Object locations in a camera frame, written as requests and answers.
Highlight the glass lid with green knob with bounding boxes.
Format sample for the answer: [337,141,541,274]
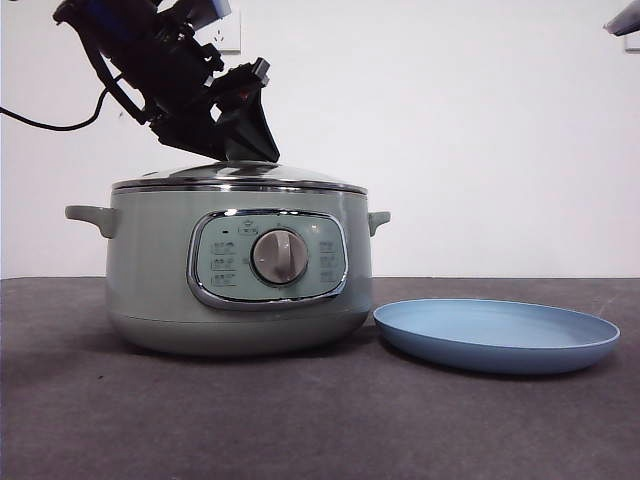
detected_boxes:
[112,158,369,194]

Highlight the pale green electric steamer pot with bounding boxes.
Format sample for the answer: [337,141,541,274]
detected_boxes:
[64,187,392,357]

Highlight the light blue round plate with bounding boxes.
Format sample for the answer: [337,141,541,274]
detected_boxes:
[373,298,621,375]

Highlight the white wall power socket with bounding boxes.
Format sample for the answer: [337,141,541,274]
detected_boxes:
[209,9,242,55]

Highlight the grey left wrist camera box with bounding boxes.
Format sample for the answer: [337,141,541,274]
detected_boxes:
[192,0,234,26]

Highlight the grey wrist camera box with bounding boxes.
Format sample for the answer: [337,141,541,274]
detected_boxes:
[602,0,640,37]
[192,0,234,26]

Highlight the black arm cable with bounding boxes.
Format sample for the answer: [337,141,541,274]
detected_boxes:
[0,87,126,132]

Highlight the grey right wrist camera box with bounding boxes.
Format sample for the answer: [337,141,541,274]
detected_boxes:
[602,0,640,37]

